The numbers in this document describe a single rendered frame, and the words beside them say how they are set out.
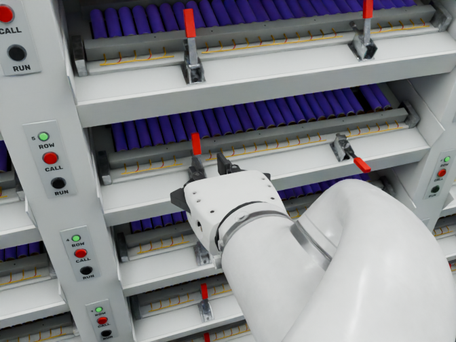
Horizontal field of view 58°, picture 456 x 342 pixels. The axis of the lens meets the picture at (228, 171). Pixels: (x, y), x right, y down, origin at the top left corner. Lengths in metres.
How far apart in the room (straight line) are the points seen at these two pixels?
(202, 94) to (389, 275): 0.41
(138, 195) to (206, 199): 0.25
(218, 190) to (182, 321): 0.54
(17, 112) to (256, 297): 0.38
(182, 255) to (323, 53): 0.45
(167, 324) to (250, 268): 0.63
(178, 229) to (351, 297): 0.62
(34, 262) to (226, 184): 0.46
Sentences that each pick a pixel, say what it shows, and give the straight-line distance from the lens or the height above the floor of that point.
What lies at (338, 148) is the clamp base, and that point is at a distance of 0.76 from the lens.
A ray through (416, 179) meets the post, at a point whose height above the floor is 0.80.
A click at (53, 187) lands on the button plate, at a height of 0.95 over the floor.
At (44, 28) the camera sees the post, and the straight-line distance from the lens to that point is 0.53.
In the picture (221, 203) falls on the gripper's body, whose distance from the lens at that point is 0.44.
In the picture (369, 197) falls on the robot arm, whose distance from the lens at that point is 0.29.
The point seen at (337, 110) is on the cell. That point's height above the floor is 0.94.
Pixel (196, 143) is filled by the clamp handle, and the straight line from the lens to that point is 0.65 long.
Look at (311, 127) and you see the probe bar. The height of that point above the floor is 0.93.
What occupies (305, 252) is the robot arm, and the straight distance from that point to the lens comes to 0.32.
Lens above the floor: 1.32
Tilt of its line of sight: 37 degrees down
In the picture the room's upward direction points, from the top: straight up
